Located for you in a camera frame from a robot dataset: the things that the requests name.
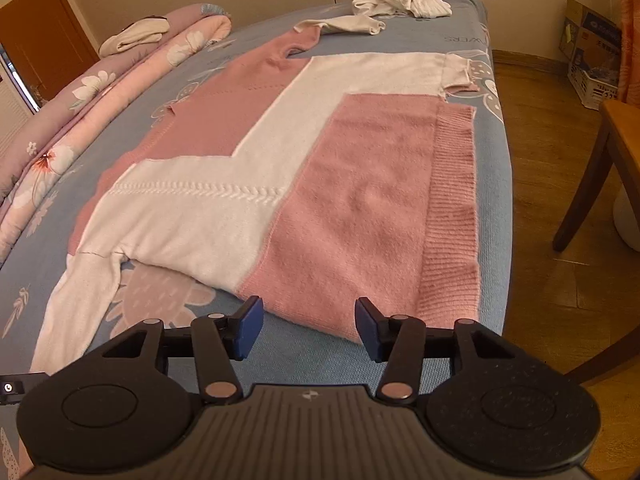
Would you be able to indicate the brown wooden door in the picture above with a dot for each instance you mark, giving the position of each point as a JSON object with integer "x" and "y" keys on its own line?
{"x": 45, "y": 35}

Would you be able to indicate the pink floral folded quilt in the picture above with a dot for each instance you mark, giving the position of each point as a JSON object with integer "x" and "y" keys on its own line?
{"x": 75, "y": 110}

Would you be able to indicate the blue floral bed sheet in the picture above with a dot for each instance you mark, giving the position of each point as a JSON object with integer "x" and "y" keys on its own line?
{"x": 492, "y": 160}

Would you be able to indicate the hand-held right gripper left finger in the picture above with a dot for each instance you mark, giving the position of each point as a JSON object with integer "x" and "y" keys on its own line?
{"x": 250, "y": 327}

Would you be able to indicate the white plastic basket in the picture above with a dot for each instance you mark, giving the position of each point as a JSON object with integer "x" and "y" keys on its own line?
{"x": 592, "y": 92}

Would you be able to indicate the pink and white knit sweater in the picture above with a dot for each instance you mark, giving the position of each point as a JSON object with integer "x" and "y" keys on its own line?
{"x": 350, "y": 185}

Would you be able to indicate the cream folded garment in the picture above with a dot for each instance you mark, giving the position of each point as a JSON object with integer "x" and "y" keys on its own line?
{"x": 130, "y": 37}

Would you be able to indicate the orange curtain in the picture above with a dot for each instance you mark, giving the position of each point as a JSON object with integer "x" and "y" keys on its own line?
{"x": 631, "y": 35}

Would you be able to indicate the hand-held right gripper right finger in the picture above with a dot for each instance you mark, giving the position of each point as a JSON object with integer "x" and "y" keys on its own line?
{"x": 367, "y": 330}

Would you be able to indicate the cardboard box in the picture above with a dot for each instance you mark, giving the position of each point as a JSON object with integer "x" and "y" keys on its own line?
{"x": 595, "y": 35}

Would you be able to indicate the dark wooden chair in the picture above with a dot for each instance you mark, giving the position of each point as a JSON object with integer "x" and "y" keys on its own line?
{"x": 585, "y": 185}

